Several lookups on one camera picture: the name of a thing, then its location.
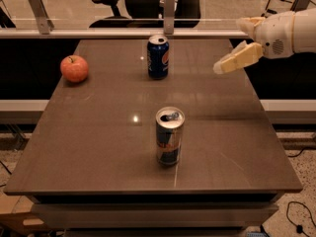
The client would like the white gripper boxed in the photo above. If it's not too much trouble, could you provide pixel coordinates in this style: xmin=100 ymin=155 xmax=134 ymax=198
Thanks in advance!
xmin=213 ymin=11 xmax=294 ymax=74

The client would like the blue pepsi can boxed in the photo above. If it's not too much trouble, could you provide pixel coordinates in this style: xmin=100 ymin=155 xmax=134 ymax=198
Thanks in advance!
xmin=147 ymin=35 xmax=169 ymax=79

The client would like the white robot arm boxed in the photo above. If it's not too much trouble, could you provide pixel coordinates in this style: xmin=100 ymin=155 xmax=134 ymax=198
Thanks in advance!
xmin=213 ymin=8 xmax=316 ymax=74

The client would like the silver red bull can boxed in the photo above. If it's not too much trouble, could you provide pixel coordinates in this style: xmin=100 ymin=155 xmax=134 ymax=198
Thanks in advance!
xmin=156 ymin=107 xmax=185 ymax=166

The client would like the black office chair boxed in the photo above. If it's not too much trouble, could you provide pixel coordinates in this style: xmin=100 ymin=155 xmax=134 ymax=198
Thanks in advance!
xmin=90 ymin=0 xmax=200 ymax=28

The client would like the red apple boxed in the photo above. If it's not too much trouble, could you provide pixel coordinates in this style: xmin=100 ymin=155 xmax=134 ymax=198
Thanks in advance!
xmin=60 ymin=55 xmax=89 ymax=83

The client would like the brown table with drawers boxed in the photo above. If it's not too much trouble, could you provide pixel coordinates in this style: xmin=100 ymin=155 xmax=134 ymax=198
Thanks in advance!
xmin=5 ymin=39 xmax=301 ymax=229

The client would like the right metal bracket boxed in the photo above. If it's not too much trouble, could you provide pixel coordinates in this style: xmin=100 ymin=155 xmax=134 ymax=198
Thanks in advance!
xmin=290 ymin=0 xmax=311 ymax=12

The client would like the metal bracket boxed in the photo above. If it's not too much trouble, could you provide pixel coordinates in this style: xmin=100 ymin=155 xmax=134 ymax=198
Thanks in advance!
xmin=290 ymin=0 xmax=311 ymax=12
xmin=164 ymin=0 xmax=175 ymax=35
xmin=28 ymin=0 xmax=54 ymax=35

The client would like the middle metal bracket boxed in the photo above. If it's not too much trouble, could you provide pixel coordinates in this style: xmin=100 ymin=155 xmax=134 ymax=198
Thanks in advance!
xmin=164 ymin=0 xmax=175 ymax=35

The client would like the black floor cable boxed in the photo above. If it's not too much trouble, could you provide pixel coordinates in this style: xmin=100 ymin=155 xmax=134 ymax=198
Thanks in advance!
xmin=285 ymin=146 xmax=316 ymax=237

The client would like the left metal bracket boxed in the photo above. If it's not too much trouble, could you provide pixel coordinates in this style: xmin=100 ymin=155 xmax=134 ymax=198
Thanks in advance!
xmin=28 ymin=0 xmax=54 ymax=35

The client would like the white horizontal rail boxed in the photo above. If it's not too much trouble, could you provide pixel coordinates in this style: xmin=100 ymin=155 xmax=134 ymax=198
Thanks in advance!
xmin=0 ymin=28 xmax=248 ymax=40

